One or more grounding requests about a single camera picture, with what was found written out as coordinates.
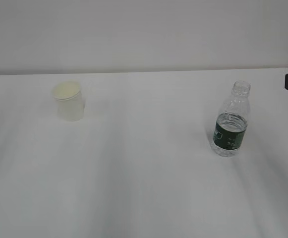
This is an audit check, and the clear water bottle green label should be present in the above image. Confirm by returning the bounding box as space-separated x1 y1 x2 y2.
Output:
211 81 251 157

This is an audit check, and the white paper cup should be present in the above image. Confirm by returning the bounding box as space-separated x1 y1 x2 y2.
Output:
52 81 84 121

